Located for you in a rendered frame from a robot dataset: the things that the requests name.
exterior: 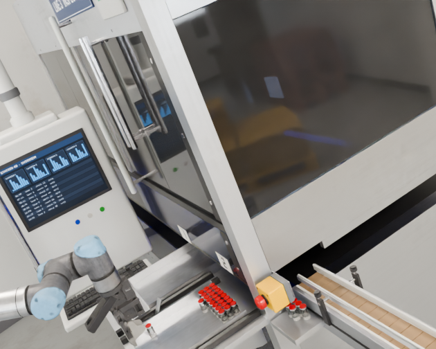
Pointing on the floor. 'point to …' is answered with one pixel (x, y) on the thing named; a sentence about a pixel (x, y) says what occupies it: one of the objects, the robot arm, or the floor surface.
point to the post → (206, 149)
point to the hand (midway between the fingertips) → (131, 343)
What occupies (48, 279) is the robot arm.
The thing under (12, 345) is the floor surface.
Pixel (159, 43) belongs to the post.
